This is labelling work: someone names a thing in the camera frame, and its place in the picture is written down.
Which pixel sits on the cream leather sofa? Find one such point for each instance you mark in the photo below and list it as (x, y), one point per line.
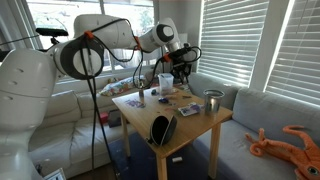
(66, 133)

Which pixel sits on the clear plastic cup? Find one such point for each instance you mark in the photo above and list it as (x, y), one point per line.
(165, 85)

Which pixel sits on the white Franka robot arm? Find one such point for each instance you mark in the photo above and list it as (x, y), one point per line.
(26, 83)

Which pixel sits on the grey fabric sofa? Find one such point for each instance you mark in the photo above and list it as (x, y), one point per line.
(266, 116)

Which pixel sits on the small blue toy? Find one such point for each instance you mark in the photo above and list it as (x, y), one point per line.
(163, 100)

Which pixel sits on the purple and white packet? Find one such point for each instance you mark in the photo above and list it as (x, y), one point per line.
(190, 109)

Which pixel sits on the black stereo camera bar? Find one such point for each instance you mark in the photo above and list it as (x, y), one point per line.
(51, 32)

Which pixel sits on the colourful floral pillow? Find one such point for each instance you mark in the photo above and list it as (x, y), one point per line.
(120, 87)

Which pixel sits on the dark blue rug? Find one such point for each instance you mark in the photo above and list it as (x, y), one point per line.
(140, 163)

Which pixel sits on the small red box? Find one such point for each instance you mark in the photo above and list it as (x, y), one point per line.
(104, 117)

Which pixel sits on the dark pouch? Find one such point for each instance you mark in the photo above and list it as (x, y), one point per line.
(114, 118)

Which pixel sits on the light wooden square table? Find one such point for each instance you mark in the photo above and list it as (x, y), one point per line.
(186, 128)

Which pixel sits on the silver metal cup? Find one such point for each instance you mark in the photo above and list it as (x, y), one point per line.
(213, 101)

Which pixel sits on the white framed window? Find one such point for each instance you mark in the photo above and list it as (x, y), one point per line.
(60, 13)

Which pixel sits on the orange octopus plush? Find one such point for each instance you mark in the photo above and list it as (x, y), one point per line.
(293, 151)

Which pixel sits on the small white floor object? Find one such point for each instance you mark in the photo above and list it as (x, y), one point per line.
(177, 159)

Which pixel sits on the white picture frame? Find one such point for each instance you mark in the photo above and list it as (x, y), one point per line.
(55, 175)

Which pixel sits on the white window blind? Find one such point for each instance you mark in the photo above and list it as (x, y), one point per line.
(233, 36)
(296, 50)

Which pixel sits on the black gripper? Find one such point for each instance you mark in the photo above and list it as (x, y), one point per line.
(181, 68)

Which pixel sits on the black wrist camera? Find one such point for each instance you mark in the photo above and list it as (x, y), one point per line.
(186, 53)

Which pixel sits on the black oval zipper case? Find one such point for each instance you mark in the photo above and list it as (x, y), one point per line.
(163, 130)

